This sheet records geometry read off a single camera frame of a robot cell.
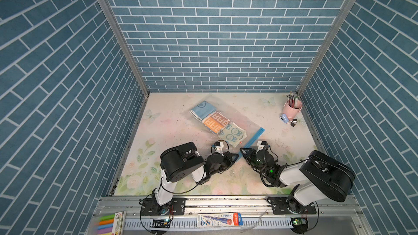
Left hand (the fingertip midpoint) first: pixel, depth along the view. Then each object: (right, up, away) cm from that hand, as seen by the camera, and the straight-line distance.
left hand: (244, 159), depth 85 cm
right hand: (-1, +4, +3) cm, 5 cm away
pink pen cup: (+33, +27, +15) cm, 45 cm away
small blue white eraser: (+30, +20, +20) cm, 41 cm away
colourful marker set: (-59, -22, -17) cm, 65 cm away
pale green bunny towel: (-4, +11, +12) cm, 17 cm away
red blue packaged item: (-13, -22, -15) cm, 29 cm away
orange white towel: (-15, +18, +15) cm, 28 cm away
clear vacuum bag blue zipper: (-2, +23, +24) cm, 33 cm away
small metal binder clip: (+37, +18, +20) cm, 46 cm away
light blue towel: (-24, +25, +23) cm, 42 cm away
